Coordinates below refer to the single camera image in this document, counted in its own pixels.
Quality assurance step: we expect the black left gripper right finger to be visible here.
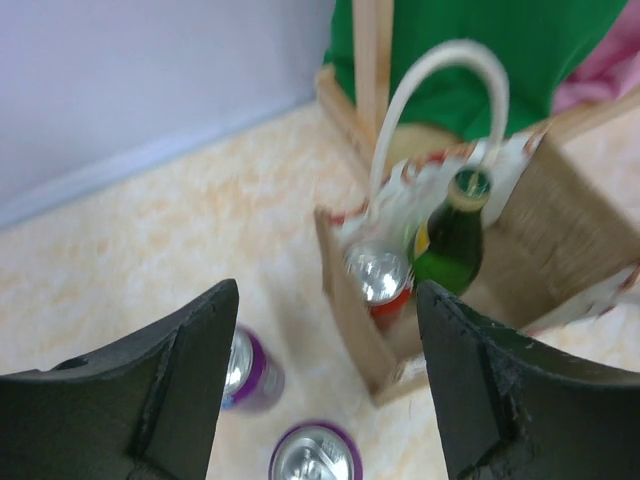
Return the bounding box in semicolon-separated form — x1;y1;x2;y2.
416;281;639;479

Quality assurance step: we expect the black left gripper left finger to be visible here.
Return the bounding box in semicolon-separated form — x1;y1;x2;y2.
1;279;239;479

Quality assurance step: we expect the purple can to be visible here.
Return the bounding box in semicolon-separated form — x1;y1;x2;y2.
221;326;285;413
268;420;364;480

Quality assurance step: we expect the green glass bottle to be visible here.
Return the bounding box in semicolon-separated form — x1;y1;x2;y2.
407;167;491;296

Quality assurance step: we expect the patterned canvas tote bag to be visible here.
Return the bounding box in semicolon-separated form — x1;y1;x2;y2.
315;40;639;406

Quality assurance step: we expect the red can back left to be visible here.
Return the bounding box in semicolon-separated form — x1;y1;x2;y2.
344;239;414;332

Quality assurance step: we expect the wooden clothes rack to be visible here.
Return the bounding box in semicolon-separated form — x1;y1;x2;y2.
316;1;639;160

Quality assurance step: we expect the pink shirt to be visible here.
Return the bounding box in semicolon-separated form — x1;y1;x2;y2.
552;0;640;114

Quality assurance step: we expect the green tank top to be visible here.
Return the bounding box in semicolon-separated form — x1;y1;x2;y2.
322;0;630;142

